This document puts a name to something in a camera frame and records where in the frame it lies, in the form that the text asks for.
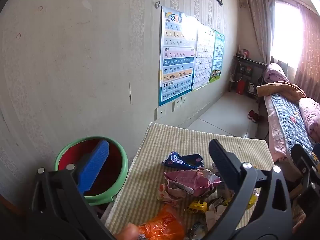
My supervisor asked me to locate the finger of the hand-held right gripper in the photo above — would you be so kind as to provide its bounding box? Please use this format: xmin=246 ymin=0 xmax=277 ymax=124
xmin=291 ymin=144 xmax=320 ymax=180

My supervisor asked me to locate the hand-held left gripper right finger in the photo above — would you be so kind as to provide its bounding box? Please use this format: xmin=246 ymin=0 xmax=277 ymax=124
xmin=208 ymin=138 xmax=293 ymax=240

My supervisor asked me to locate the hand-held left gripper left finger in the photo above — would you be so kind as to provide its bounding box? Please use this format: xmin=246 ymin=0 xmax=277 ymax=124
xmin=31 ymin=139 xmax=117 ymax=240

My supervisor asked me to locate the green bin with red inside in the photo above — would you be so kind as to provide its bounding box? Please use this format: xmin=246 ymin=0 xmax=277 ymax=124
xmin=54 ymin=136 xmax=129 ymax=207

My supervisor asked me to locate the gold striped snack wrapper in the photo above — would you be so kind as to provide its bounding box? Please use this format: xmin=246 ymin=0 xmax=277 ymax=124
xmin=212 ymin=197 xmax=231 ymax=206

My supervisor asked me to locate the yellow snack wrapper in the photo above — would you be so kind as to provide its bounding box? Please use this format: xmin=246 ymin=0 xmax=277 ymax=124
xmin=189 ymin=199 xmax=208 ymax=213

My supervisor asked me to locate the person's left hand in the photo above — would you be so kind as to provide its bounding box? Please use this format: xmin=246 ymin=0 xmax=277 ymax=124
xmin=114 ymin=224 xmax=139 ymax=240

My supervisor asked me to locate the blue patchwork quilt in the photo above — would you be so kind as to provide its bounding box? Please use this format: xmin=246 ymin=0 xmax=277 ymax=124
xmin=265 ymin=94 xmax=320 ymax=160

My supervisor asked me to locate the pink floral blanket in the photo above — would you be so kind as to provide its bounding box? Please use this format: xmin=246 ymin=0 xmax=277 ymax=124
xmin=299 ymin=97 xmax=320 ymax=138

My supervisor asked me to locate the yellow white wrapper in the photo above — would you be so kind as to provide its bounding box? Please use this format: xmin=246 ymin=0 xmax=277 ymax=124
xmin=246 ymin=192 xmax=258 ymax=209

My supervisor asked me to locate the blue snack wrapper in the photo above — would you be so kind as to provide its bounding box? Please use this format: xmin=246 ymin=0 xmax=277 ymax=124
xmin=162 ymin=151 xmax=204 ymax=170

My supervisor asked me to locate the pink orange patterned wrapper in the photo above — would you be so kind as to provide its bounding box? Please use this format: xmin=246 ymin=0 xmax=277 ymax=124
xmin=157 ymin=184 xmax=186 ymax=207

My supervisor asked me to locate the striped cloth covered table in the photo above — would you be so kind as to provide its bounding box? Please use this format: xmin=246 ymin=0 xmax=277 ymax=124
xmin=105 ymin=122 xmax=275 ymax=240

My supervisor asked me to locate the orange blanket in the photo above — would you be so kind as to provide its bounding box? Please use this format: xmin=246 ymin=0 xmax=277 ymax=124
xmin=257 ymin=81 xmax=307 ymax=103

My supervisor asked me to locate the pale crumpled wrapper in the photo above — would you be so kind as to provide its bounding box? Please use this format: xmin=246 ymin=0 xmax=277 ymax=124
xmin=189 ymin=222 xmax=208 ymax=240

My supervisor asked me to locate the red container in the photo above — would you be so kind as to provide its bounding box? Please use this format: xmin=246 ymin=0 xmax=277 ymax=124
xmin=236 ymin=80 xmax=247 ymax=95

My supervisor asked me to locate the orange snack wrapper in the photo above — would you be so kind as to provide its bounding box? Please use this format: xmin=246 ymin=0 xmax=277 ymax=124
xmin=136 ymin=204 xmax=185 ymax=240

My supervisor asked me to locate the pink folded blanket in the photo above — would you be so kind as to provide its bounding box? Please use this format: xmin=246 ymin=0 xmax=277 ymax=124
xmin=264 ymin=63 xmax=289 ymax=83

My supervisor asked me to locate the patterned curtain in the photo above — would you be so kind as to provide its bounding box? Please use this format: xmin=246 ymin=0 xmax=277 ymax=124
xmin=292 ymin=4 xmax=320 ymax=98
xmin=246 ymin=0 xmax=275 ymax=65

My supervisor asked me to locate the dark metal shelf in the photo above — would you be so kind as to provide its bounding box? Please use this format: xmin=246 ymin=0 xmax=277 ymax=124
xmin=229 ymin=54 xmax=268 ymax=99

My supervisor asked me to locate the window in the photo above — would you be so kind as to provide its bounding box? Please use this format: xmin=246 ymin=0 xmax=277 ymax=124
xmin=271 ymin=0 xmax=307 ymax=67

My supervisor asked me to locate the white blank wall plate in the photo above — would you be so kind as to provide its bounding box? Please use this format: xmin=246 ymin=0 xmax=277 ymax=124
xmin=154 ymin=105 xmax=167 ymax=121

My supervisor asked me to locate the white chart wall poster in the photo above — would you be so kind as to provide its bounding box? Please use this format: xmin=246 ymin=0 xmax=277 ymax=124
xmin=191 ymin=22 xmax=216 ymax=90

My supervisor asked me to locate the green chart wall poster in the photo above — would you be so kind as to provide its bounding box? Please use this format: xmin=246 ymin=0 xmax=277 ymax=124
xmin=209 ymin=31 xmax=225 ymax=84

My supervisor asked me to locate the blue-bordered letter wall poster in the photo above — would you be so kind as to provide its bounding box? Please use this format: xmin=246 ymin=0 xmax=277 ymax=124
xmin=158 ymin=6 xmax=198 ymax=107

